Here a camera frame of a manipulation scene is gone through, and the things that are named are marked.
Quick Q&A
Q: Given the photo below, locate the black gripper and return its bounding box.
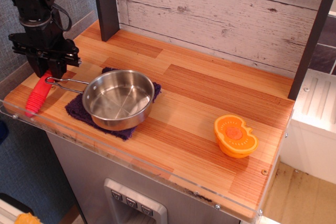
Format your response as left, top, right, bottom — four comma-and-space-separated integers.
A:
8, 11, 81, 79

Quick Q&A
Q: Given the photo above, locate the red handled metal spoon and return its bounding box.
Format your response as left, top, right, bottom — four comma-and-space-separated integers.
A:
25, 70, 52, 117

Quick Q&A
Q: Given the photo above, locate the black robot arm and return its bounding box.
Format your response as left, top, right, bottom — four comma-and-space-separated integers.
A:
8, 0, 81, 79

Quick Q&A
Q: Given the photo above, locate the orange slice toy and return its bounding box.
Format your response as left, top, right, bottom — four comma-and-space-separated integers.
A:
214, 114, 259, 158

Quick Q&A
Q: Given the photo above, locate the purple cloth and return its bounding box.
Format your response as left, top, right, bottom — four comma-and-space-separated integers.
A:
65, 67, 161, 140

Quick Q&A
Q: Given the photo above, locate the clear acrylic edge guard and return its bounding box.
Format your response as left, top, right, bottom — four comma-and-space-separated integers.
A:
1, 101, 261, 223

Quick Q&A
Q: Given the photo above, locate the stainless steel saucepan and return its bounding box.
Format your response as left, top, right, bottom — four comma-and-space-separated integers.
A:
45, 70, 155, 131

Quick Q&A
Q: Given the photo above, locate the grey toy kitchen cabinet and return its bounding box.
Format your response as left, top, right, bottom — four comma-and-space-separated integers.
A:
47, 133, 240, 223

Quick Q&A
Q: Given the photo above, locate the orange object bottom left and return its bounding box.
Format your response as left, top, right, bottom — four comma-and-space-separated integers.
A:
14, 213, 41, 224

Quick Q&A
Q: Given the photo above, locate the silver dispenser panel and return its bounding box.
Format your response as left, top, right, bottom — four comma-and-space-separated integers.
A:
104, 178, 168, 223

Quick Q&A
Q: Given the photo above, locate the white toy sink unit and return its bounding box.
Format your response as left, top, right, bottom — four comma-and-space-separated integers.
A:
280, 69, 335, 183

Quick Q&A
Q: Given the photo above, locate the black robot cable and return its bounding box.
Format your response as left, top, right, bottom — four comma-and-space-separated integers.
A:
52, 2, 72, 33

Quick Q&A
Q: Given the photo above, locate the dark grey left post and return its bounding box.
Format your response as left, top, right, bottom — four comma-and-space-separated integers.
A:
96, 0, 120, 41

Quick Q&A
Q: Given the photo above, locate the dark grey post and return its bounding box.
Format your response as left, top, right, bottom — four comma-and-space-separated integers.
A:
288, 0, 333, 100
96, 0, 120, 41

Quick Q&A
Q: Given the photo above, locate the dark grey right post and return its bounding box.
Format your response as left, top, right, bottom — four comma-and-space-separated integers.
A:
288, 0, 333, 100

